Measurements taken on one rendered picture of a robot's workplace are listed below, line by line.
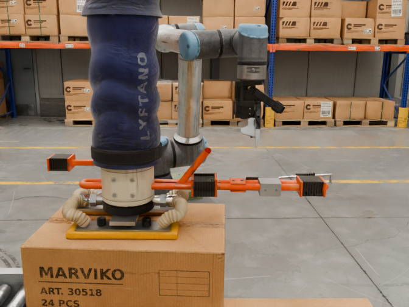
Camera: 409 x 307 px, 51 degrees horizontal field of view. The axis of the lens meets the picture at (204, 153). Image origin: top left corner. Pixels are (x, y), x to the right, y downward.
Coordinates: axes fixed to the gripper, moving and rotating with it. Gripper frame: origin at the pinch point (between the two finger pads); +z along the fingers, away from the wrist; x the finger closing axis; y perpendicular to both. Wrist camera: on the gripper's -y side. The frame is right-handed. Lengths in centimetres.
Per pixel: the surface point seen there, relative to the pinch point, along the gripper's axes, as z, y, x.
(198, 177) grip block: 12.3, 18.4, -1.6
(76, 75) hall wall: 32, 305, -829
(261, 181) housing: 12.5, -2.2, 1.2
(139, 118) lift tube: -9.1, 35.9, 9.0
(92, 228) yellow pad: 25, 51, 13
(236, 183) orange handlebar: 12.6, 6.1, 3.0
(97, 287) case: 40, 48, 21
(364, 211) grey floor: 122, -137, -255
